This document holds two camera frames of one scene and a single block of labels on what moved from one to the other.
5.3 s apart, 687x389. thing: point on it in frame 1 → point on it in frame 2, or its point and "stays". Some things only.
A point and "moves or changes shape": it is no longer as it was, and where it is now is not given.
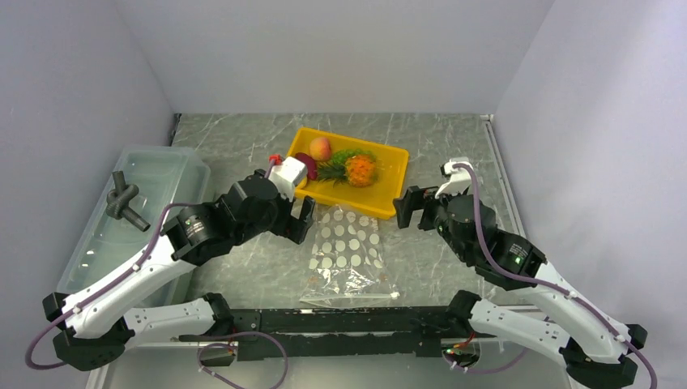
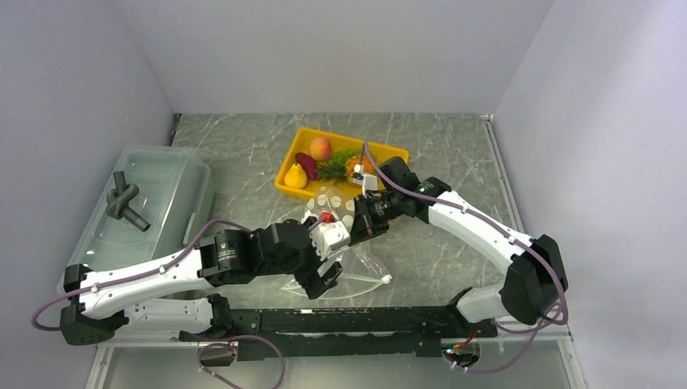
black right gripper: [404, 206] → [364, 226]
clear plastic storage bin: [164, 176] stays
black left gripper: [291, 227] → [313, 281]
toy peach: [320, 149] stays
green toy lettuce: [339, 159] stays
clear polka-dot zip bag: [347, 267] moves or changes shape
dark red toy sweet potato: [310, 164] stays
